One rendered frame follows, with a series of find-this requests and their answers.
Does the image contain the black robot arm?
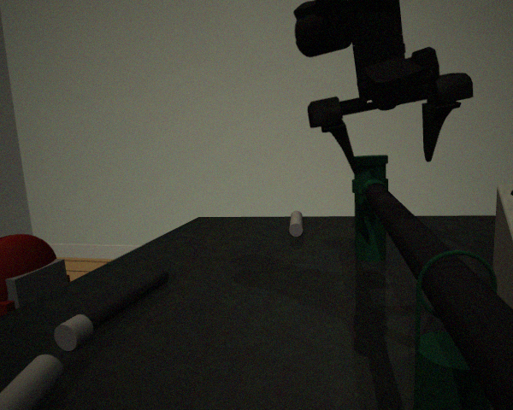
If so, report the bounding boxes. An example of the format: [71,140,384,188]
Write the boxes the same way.
[293,0,439,110]

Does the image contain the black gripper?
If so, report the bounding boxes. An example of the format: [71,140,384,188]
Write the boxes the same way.
[308,34,473,174]

